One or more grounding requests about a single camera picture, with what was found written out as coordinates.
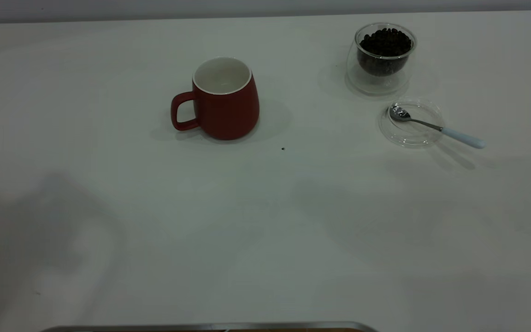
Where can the red ceramic mug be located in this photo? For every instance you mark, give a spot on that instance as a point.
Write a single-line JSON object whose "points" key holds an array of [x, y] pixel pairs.
{"points": [[228, 115]]}

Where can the clear double-wall glass cup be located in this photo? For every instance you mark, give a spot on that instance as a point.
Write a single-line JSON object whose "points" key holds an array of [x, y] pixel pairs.
{"points": [[378, 83]]}

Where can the dark roasted coffee beans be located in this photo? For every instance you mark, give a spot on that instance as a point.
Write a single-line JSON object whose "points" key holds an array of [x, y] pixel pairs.
{"points": [[385, 48]]}

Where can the clear glass lid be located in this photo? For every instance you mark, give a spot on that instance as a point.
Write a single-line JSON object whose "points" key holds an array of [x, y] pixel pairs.
{"points": [[408, 136]]}

